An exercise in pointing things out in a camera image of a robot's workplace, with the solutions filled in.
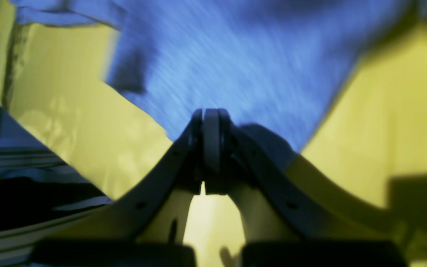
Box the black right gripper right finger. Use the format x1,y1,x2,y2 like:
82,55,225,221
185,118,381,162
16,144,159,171
203,109,407,267

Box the striped table frame rail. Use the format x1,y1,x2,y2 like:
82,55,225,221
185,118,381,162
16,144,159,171
0,108,111,267

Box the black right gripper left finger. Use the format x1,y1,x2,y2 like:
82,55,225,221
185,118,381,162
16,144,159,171
30,109,203,267

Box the grey t-shirt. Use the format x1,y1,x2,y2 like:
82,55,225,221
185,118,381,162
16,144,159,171
12,0,416,150

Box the yellow table cloth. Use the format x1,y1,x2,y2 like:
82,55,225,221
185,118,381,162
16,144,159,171
0,0,427,267

